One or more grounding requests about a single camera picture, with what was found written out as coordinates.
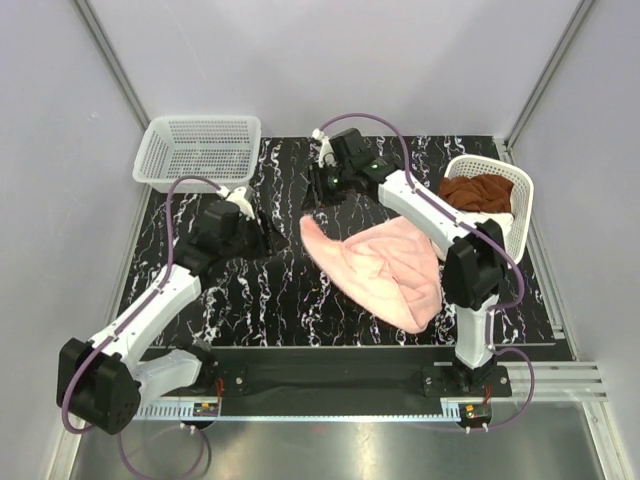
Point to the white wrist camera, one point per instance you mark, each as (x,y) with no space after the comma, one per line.
(325,156)
(238,200)

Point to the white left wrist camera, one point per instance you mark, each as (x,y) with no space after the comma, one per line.
(238,200)

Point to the brown towel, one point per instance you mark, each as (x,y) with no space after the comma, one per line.
(487,193)

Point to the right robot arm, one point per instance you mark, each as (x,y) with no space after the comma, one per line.
(471,256)

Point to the aluminium frame rail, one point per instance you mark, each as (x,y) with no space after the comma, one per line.
(575,382)

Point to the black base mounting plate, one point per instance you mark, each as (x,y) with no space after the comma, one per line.
(428,370)

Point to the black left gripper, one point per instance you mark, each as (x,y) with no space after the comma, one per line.
(275,240)

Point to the right connector board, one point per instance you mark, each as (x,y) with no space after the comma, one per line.
(474,411)

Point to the white towel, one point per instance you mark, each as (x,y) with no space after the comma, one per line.
(503,220)

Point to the white rectangular mesh basket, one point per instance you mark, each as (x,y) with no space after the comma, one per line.
(221,148)

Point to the connector board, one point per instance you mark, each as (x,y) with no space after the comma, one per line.
(206,409)
(474,411)

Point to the left connector board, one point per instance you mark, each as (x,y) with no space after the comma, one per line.
(206,409)

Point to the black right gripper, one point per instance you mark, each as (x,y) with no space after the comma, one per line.
(316,194)

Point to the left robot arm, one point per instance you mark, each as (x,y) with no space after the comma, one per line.
(194,262)

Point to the pink towel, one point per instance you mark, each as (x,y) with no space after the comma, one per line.
(391,270)

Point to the white oval laundry basket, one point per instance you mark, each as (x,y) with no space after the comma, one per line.
(521,196)

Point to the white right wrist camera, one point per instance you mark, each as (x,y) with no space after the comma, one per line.
(325,156)

